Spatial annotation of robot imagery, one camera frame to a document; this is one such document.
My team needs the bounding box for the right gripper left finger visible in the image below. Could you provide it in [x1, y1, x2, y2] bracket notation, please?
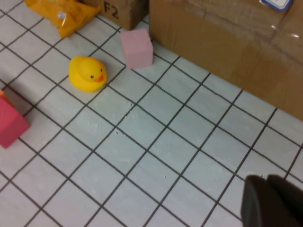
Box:
[241, 174, 279, 227]

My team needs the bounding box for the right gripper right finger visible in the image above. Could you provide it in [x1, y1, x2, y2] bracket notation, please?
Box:
[267, 174, 303, 227]

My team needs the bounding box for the yellow printed snack packet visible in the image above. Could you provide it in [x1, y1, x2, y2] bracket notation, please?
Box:
[23, 0, 102, 40]

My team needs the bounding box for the taped cardboard box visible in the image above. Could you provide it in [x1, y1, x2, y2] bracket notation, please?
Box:
[149, 0, 303, 121]

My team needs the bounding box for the light pink foam cube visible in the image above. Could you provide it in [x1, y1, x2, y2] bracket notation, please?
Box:
[120, 28, 154, 70]

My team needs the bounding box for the yellow rubber duck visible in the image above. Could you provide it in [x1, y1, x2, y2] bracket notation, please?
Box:
[69, 55, 109, 93]

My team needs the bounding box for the cardboard box with F2 print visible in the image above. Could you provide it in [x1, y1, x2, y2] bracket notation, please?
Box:
[99, 0, 149, 31]

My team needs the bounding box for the magenta foam cube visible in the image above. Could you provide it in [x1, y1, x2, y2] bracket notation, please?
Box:
[0, 96, 31, 149]

